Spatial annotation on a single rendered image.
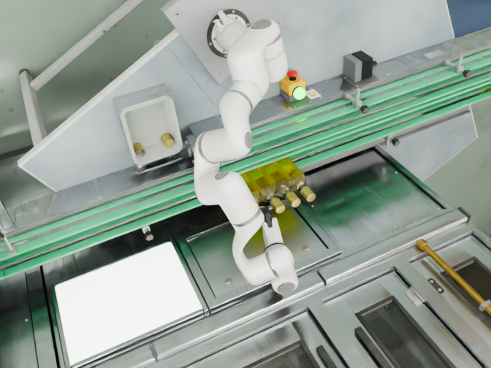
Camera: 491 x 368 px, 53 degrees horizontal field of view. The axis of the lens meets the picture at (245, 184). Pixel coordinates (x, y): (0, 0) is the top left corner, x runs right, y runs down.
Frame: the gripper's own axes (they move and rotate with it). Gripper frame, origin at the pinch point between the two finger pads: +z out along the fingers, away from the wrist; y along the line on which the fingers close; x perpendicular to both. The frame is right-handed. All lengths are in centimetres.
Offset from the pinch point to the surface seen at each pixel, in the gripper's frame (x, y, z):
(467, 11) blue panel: -118, 10, 96
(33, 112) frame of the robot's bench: 75, 20, 58
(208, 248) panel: 20.2, -12.4, 2.9
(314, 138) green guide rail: -24.7, 5.4, 28.6
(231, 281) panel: 14.5, -12.4, -12.8
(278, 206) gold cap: -4.8, 1.4, 2.2
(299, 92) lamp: -22.4, 19.3, 38.5
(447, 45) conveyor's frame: -91, 13, 63
